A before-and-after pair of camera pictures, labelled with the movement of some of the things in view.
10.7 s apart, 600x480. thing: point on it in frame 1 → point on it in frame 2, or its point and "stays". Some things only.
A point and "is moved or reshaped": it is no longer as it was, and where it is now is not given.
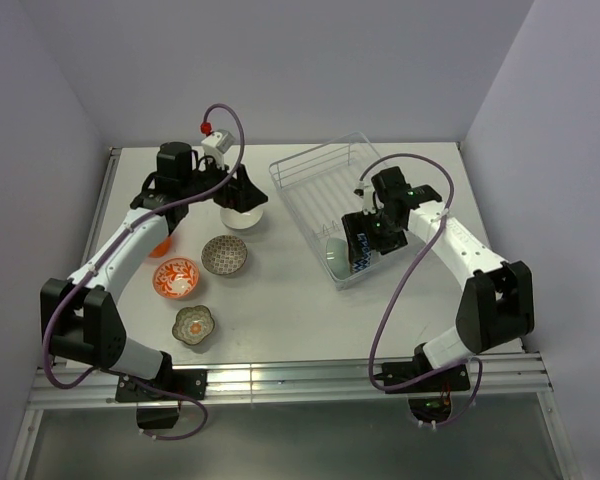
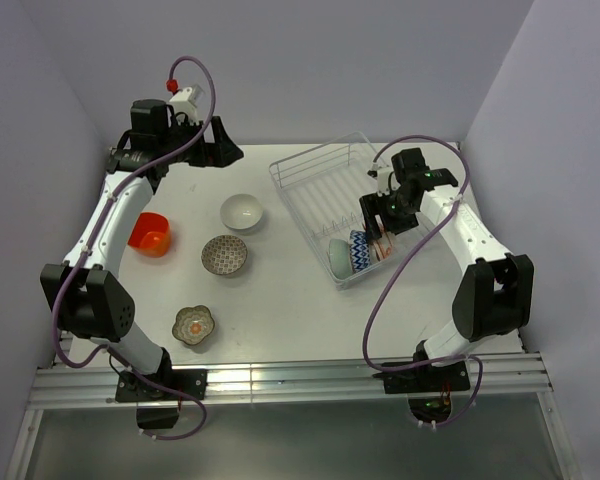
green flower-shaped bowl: [193, 324] stays
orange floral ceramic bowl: [175, 277] is moved or reshaped
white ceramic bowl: [242, 220] stays
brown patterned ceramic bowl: [224, 255] stays
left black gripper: [248, 195] → [223, 152]
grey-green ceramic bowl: [338, 260] stays
